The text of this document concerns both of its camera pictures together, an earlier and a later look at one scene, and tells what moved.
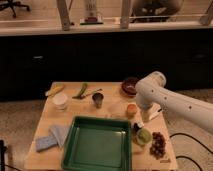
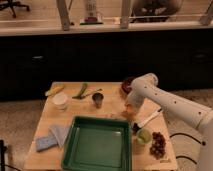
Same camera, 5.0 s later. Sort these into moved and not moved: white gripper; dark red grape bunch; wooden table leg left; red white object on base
Moved: white gripper
Not moved: dark red grape bunch; wooden table leg left; red white object on base
